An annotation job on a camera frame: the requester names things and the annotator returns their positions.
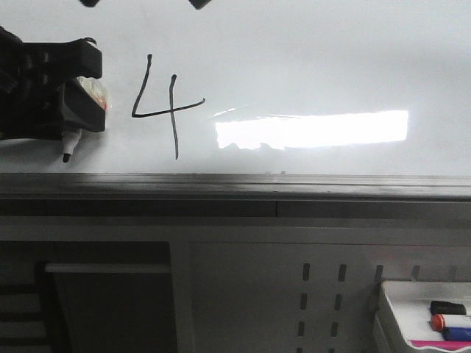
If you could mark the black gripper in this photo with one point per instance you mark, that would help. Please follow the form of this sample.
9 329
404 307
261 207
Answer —
32 76

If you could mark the white marker with tape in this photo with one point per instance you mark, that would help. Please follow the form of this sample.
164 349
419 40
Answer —
96 90

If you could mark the white perforated pegboard panel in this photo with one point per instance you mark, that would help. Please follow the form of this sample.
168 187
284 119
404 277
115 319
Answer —
305 285

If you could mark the white plastic marker tray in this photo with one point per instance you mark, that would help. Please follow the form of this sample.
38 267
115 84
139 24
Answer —
404 313

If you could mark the red capped white marker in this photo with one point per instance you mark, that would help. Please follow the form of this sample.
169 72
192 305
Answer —
440 322

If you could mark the blue capped white marker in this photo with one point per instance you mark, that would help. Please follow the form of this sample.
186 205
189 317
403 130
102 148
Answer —
461 334

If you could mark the white whiteboard with aluminium frame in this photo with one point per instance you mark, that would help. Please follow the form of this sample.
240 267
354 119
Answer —
332 98

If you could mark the dark cabinet with white handle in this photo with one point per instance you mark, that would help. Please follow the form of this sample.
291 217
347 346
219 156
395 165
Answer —
87 297

